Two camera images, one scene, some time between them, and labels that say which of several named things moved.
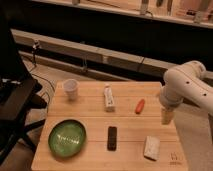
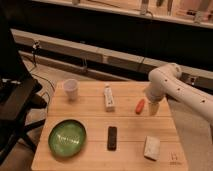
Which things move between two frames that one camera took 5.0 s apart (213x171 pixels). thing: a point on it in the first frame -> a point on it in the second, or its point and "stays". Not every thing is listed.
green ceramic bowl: (67, 138) stays
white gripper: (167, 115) -> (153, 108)
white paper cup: (71, 86) stays
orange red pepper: (139, 106) stays
